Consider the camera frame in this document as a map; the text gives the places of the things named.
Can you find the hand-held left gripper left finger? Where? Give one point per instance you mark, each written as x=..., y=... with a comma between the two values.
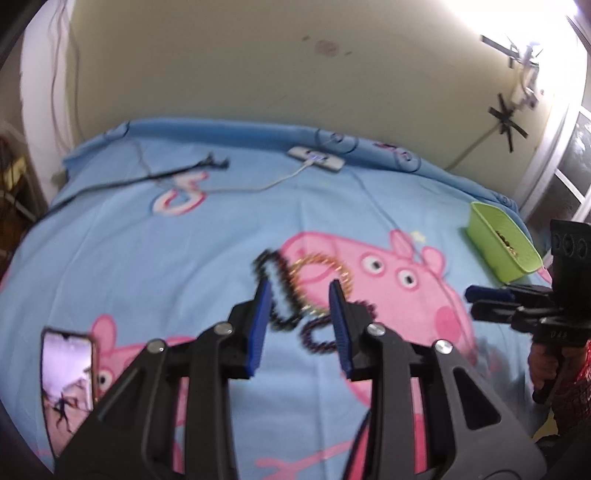
x=258, y=323

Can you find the white wall fixture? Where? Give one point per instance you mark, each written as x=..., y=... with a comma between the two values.
x=526, y=69

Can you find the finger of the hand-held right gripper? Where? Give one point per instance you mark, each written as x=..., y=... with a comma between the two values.
x=498, y=314
x=489, y=293

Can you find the black tape cross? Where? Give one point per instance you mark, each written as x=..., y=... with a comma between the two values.
x=505, y=122

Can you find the person's right forearm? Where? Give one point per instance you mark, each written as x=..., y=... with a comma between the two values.
x=577, y=401

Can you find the smartphone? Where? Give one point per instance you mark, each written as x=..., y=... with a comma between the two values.
x=67, y=387

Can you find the window frame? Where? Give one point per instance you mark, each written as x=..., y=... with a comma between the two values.
x=563, y=161

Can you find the white power bank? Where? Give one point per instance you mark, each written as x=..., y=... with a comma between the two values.
x=316, y=160

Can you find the green plastic basket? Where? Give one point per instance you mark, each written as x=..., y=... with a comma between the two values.
x=485, y=230

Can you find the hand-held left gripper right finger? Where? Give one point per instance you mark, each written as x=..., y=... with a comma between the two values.
x=339, y=323

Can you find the cartoon pig printed blanket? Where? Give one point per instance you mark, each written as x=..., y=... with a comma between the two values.
x=138, y=258

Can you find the person's right hand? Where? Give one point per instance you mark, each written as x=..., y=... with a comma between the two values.
x=538, y=364

